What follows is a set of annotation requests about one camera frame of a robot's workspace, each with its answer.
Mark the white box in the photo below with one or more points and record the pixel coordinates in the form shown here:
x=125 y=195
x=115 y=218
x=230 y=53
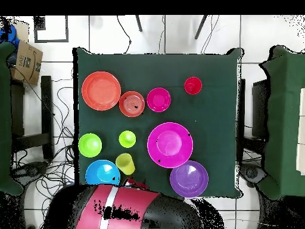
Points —
x=301 y=131

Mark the large magenta bowl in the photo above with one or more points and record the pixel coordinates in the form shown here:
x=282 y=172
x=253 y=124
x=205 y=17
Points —
x=169 y=143

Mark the cardboard box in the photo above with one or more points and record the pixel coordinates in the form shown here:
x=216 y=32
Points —
x=27 y=62

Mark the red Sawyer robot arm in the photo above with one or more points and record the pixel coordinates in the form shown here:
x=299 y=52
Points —
x=128 y=202

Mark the black tripod leg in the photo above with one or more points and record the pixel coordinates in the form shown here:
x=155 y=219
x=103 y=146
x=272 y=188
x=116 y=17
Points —
x=139 y=23
x=200 y=27

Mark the black chair frame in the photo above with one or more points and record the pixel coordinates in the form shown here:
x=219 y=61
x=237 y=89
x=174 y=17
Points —
x=46 y=107

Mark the black square floor frame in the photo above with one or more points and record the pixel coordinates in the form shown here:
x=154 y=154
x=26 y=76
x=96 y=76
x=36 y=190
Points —
x=51 y=41

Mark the small crimson pink bowl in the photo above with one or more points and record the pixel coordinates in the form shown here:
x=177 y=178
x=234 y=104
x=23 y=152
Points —
x=158 y=99

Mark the purple bowl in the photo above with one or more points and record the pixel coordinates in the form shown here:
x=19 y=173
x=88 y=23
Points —
x=189 y=179

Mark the blue bowl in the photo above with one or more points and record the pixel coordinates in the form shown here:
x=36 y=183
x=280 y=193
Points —
x=100 y=173

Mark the large orange bowl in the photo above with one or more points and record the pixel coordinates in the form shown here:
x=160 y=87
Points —
x=101 y=90

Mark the yellow cup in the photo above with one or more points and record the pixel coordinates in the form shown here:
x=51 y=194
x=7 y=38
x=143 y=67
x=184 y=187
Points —
x=125 y=164

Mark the green cloth side table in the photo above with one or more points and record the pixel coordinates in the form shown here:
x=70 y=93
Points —
x=283 y=119
x=4 y=119

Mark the small green bowl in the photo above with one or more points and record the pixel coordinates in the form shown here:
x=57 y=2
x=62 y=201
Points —
x=90 y=145

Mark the lime green cup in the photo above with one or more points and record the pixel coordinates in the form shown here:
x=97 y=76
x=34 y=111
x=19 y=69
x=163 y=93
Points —
x=127 y=139

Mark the red cup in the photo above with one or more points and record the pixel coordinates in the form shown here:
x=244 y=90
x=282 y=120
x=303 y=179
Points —
x=193 y=85

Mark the dark grey pedestal leg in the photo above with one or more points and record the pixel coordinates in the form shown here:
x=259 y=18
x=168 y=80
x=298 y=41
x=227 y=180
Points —
x=31 y=168
x=252 y=172

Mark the blue object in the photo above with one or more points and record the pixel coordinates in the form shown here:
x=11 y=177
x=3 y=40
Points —
x=9 y=35

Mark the small orange bowl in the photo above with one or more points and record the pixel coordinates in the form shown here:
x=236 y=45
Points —
x=129 y=102

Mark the dark green tablecloth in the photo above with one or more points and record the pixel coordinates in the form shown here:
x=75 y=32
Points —
x=209 y=133

